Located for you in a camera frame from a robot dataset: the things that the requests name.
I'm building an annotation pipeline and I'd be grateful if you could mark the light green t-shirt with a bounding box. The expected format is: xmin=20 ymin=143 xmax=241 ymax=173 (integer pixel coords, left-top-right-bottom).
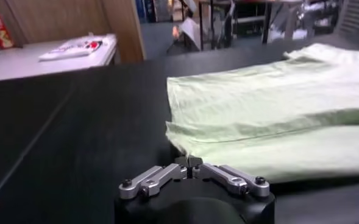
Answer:
xmin=165 ymin=42 xmax=359 ymax=185

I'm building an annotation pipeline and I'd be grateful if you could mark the white air cooler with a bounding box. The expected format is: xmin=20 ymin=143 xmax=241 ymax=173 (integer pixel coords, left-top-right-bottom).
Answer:
xmin=334 ymin=0 xmax=359 ymax=35

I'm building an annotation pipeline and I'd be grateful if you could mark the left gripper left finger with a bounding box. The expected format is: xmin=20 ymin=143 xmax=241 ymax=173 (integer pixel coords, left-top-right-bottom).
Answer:
xmin=118 ymin=156 xmax=190 ymax=201

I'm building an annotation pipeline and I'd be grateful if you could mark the wooden partition screen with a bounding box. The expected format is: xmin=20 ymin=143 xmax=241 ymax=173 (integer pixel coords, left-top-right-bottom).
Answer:
xmin=0 ymin=0 xmax=147 ymax=64

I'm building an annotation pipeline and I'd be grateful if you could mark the black table cover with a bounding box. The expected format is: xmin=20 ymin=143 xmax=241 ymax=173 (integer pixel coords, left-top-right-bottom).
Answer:
xmin=0 ymin=32 xmax=359 ymax=224
xmin=0 ymin=68 xmax=76 ymax=209

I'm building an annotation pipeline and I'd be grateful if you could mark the white side table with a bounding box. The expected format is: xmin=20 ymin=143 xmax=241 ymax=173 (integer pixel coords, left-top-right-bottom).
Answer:
xmin=0 ymin=33 xmax=119 ymax=83

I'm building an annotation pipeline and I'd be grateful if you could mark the folded white printed t-shirt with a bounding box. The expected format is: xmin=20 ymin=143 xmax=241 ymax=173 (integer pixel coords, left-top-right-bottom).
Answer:
xmin=38 ymin=33 xmax=112 ymax=62

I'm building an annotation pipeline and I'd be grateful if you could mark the white leaning board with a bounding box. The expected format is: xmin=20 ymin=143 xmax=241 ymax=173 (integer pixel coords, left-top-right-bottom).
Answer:
xmin=178 ymin=17 xmax=203 ymax=52

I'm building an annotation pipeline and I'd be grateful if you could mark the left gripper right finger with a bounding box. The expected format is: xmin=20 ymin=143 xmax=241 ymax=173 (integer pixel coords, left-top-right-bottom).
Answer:
xmin=187 ymin=154 xmax=271 ymax=198

